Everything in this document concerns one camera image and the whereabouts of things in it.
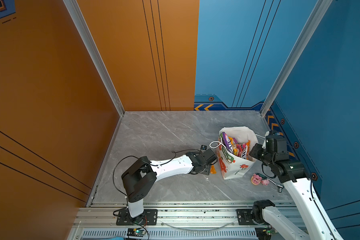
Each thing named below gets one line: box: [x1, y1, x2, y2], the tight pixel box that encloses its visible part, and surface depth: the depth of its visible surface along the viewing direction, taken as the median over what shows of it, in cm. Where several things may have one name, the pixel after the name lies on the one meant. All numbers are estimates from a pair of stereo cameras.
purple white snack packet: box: [222, 132, 234, 154], surface depth 76 cm
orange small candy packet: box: [210, 165, 217, 174], surface depth 90 cm
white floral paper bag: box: [216, 126, 259, 180], surface depth 79 cm
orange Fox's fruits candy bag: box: [235, 140, 251, 160], surface depth 79 cm
